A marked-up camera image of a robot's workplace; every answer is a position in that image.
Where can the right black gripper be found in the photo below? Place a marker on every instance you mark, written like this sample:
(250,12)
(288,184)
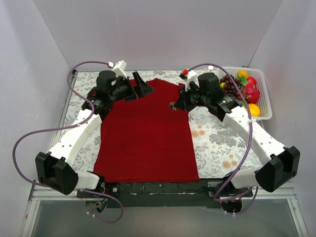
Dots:
(184,99)

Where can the orange fruit top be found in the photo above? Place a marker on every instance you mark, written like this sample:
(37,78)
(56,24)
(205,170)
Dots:
(243,73)

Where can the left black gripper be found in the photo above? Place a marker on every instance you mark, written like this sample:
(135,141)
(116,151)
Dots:
(133,88)

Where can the red t-shirt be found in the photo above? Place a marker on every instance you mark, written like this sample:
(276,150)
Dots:
(145,141)

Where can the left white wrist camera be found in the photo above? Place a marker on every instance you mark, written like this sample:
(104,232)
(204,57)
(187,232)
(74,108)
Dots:
(118,68)

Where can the round brooch badge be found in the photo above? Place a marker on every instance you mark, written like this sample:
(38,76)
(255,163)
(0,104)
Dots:
(172,107)

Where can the red apple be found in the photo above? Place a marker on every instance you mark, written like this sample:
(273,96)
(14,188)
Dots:
(252,80)

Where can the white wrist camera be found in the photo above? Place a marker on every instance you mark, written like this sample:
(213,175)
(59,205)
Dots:
(188,77)
(118,68)

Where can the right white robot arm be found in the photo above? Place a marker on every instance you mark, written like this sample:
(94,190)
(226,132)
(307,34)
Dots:
(279,163)

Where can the aluminium frame rail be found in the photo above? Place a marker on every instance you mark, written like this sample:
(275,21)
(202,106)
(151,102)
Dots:
(37,193)

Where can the purple grape bunch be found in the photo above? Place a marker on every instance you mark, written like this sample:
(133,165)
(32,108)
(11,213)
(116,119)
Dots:
(231,89)

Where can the floral table mat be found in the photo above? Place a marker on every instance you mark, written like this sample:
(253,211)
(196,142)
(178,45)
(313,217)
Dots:
(218,149)

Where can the pink dragon fruit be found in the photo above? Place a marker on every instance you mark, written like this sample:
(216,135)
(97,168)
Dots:
(252,93)

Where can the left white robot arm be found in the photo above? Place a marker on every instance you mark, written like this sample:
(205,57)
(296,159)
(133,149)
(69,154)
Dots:
(54,168)

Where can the yellow orange fruit bottom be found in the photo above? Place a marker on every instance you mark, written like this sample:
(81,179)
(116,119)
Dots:
(254,110)

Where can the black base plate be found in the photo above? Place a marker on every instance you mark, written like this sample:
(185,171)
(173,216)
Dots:
(157,194)

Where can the white plastic basket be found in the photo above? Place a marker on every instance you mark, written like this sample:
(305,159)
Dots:
(264,102)

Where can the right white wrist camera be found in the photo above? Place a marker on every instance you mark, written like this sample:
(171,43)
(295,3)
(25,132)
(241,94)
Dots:
(188,77)

